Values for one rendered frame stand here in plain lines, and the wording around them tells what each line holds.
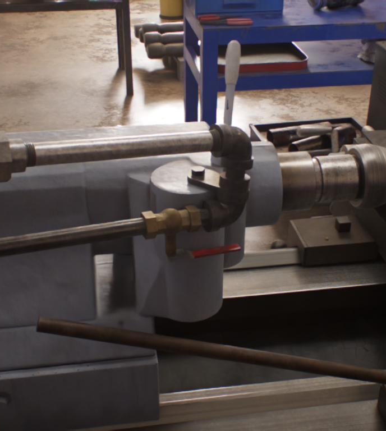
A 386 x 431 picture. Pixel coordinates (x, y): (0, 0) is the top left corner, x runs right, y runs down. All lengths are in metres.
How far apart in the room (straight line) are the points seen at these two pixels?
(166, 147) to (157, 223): 0.09
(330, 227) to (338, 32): 1.60
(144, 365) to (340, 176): 0.35
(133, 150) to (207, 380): 0.57
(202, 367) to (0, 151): 0.66
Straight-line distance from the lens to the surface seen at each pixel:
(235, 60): 0.83
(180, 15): 6.51
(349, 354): 1.21
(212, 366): 1.16
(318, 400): 0.95
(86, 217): 0.81
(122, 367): 0.85
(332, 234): 1.24
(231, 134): 0.70
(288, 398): 0.94
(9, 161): 0.61
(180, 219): 0.71
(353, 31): 2.80
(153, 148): 0.66
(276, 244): 1.58
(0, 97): 4.64
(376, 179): 0.92
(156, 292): 0.82
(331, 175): 0.91
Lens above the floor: 1.50
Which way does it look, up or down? 29 degrees down
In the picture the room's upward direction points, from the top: straight up
